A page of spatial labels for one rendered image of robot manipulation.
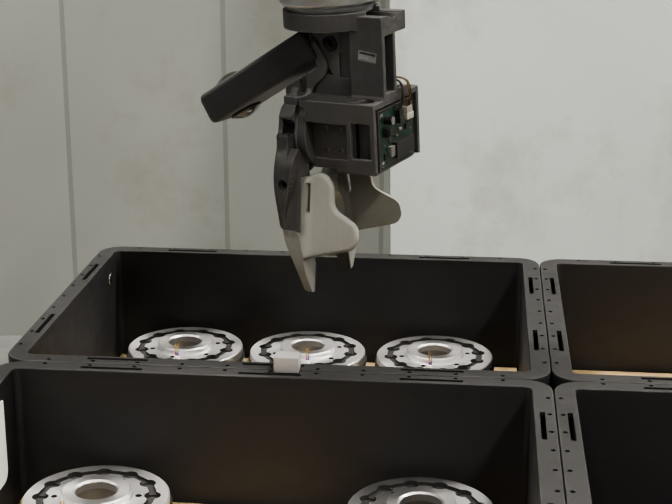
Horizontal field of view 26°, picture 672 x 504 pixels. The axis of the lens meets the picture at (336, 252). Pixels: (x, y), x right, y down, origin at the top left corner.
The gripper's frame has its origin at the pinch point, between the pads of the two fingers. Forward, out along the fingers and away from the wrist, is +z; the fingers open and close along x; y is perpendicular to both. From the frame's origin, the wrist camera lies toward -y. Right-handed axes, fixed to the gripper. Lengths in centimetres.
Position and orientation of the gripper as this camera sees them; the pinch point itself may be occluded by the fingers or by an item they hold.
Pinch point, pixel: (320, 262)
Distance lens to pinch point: 113.1
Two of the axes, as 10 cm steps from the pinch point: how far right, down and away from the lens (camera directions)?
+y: 8.7, 1.2, -4.8
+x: 5.0, -3.1, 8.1
